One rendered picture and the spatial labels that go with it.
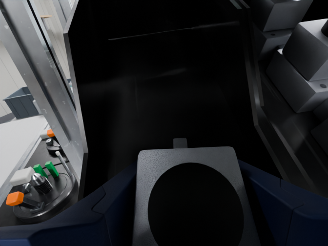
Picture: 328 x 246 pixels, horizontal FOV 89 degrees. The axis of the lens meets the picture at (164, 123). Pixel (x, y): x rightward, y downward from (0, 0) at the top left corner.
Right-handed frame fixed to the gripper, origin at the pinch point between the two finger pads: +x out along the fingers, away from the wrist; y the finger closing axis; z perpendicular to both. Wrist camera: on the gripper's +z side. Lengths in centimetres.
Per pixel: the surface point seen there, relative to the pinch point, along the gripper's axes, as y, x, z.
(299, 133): -11.1, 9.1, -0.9
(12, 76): 309, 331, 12
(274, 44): -11.8, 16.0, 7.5
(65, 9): 14.2, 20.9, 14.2
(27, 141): 77, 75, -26
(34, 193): 36, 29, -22
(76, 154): 9.2, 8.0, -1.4
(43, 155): 46, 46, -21
